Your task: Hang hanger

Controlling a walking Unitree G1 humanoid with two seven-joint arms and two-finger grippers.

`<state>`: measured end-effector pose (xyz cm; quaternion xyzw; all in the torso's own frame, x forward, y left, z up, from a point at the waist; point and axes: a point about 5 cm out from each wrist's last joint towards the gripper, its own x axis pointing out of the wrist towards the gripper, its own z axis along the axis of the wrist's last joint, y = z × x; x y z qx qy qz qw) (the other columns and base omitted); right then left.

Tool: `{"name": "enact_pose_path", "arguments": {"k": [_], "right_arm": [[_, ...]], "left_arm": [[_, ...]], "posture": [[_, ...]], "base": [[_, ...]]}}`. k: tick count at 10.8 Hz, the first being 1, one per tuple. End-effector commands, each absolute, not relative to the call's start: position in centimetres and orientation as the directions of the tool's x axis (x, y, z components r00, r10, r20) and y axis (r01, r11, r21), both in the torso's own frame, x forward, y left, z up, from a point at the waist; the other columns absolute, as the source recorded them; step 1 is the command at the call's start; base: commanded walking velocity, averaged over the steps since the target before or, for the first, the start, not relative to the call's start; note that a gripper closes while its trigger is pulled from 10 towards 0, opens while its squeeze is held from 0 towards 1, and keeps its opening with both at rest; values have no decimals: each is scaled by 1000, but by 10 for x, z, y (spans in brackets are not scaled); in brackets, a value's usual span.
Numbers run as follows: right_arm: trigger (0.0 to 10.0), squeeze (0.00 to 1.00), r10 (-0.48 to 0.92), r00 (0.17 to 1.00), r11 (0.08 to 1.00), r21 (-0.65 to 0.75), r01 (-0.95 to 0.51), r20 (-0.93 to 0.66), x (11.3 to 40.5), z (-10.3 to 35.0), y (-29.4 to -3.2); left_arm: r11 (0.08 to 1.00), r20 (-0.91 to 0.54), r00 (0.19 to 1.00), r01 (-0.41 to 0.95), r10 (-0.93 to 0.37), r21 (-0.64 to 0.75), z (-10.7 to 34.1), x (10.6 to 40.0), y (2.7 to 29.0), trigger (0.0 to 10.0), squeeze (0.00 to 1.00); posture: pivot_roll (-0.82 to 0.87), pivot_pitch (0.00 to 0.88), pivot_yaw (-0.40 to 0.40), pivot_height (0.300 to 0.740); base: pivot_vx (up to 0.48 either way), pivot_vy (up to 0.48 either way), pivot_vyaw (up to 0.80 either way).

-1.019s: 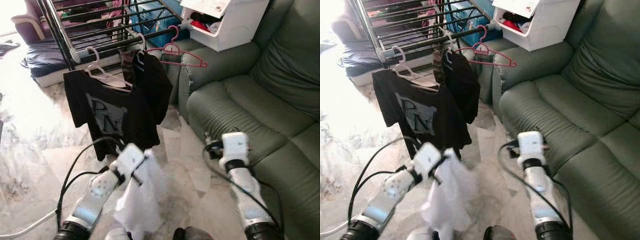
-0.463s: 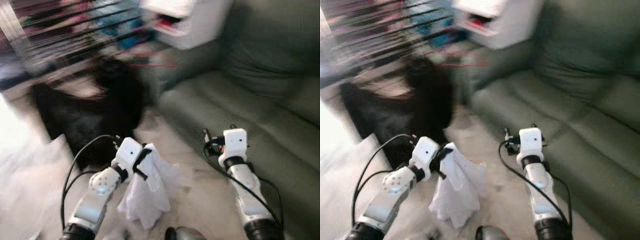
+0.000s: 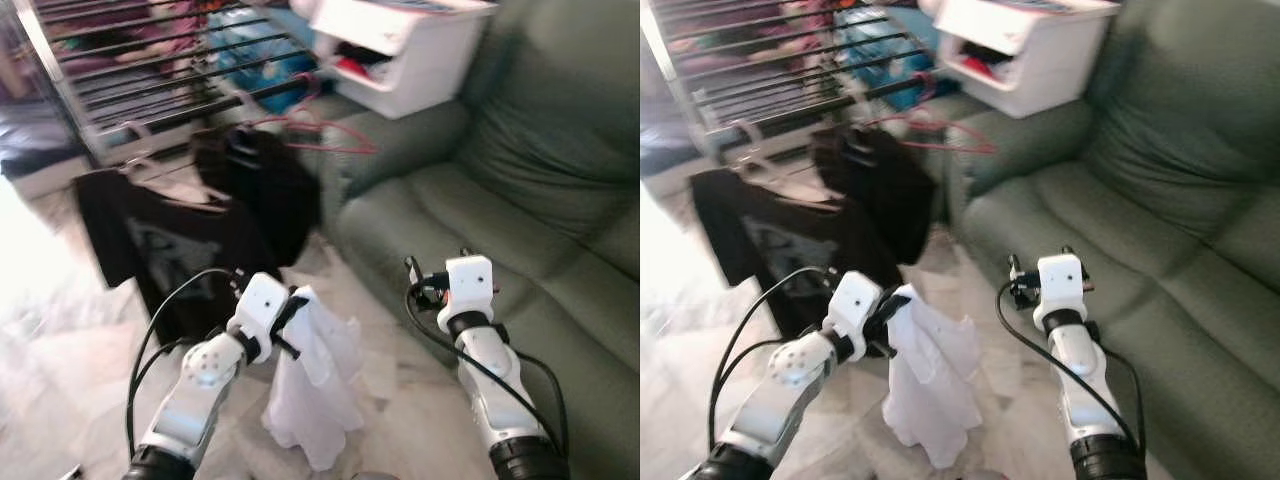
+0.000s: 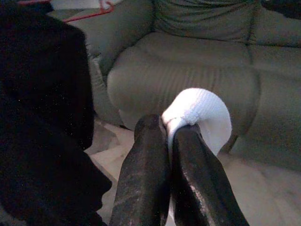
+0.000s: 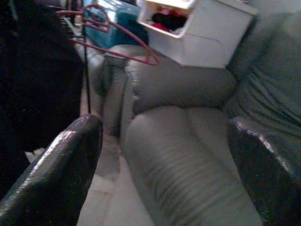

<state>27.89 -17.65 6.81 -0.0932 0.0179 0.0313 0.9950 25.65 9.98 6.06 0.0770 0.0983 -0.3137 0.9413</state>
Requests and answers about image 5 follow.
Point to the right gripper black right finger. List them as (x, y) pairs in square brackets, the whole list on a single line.
[(272, 183)]

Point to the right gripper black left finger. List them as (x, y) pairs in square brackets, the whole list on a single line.
[(54, 179)]

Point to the pink plastic clothes hanger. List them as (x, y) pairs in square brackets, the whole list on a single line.
[(131, 39)]

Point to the black shirt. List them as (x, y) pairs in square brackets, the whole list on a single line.
[(37, 82)]

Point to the green leather sofa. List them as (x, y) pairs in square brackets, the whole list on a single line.
[(183, 141)]

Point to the white plastic storage box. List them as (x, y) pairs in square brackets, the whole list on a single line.
[(211, 40)]

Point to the red garment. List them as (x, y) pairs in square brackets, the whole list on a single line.
[(164, 26)]

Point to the black garment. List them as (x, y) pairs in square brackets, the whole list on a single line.
[(169, 20)]

